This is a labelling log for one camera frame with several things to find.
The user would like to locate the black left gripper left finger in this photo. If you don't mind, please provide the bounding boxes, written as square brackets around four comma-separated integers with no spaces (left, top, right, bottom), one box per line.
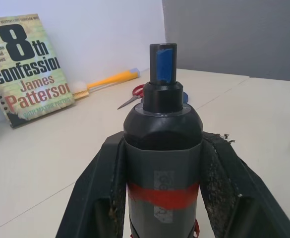
[58,135,129,238]

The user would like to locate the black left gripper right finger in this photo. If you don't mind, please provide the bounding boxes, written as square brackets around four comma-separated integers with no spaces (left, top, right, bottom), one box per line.
[196,131,290,238]

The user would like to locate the red handled scissors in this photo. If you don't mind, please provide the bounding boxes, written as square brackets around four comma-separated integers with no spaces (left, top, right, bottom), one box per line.
[116,84,145,110]

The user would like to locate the yellow handled brush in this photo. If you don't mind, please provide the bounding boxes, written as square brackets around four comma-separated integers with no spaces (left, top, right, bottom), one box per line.
[70,68,140,101]

